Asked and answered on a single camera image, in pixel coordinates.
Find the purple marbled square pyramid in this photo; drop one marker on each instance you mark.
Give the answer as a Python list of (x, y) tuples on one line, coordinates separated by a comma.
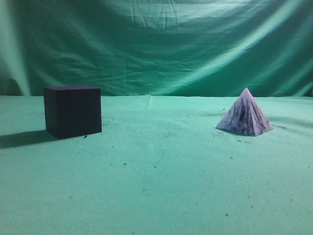
[(245, 117)]

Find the dark purple cube block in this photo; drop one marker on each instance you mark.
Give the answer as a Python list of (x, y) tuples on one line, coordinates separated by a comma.
[(72, 111)]

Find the green table cloth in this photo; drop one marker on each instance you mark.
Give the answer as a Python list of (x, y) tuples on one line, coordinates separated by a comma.
[(159, 167)]

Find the green backdrop cloth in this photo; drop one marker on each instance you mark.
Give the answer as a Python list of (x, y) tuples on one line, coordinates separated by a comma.
[(158, 47)]

